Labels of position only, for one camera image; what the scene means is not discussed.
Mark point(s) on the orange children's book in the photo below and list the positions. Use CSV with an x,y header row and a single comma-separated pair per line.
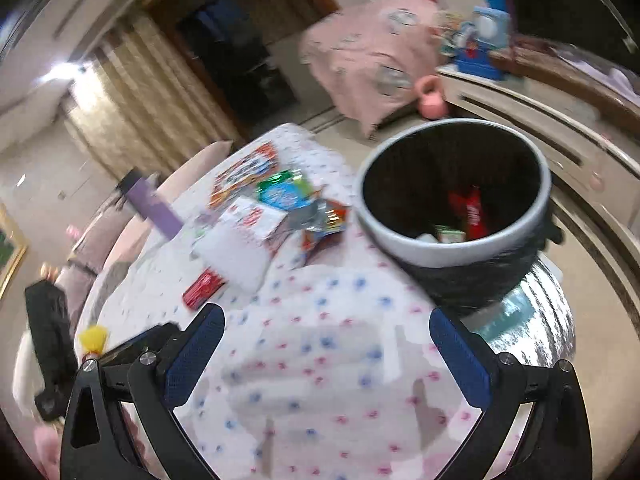
x,y
262,162

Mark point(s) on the white trash bin black liner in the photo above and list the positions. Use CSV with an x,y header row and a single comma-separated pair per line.
x,y
462,205

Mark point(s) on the white 1928 milk carton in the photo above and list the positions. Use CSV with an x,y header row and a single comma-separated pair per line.
x,y
242,242

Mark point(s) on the black television screen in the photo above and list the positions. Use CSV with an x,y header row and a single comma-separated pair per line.
x,y
597,26

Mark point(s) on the framed landscape painting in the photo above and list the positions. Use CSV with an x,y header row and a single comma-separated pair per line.
x,y
13,246

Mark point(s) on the blue toy machine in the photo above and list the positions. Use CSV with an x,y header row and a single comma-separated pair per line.
x,y
488,30

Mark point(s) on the purple tumbler bottle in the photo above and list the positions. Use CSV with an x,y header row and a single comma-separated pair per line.
x,y
135,187

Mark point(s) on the pink sofa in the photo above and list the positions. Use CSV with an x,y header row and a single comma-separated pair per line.
x,y
117,234

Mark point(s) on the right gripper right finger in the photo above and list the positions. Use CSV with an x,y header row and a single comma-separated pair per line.
x,y
555,443

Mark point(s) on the white floral tablecloth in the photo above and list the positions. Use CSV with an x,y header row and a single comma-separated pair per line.
x,y
328,370

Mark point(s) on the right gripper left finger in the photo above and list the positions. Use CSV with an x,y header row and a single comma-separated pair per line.
x,y
156,372

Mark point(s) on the beige curtain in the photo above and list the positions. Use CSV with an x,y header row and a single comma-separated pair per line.
x,y
137,103

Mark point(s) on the green foil snack bag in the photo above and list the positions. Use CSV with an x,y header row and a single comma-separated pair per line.
x,y
286,190

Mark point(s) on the silver orange chip bag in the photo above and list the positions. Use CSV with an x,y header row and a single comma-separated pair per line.
x,y
317,220

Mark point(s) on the pink cloth covered furniture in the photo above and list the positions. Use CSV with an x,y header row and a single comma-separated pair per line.
x,y
369,57

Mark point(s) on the red snack wrapper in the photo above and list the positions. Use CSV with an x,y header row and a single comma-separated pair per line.
x,y
202,289

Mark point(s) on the pink kettlebell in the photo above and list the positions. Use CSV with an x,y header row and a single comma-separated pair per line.
x,y
431,100

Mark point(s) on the white TV cabinet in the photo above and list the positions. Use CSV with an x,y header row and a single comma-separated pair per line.
x,y
594,160

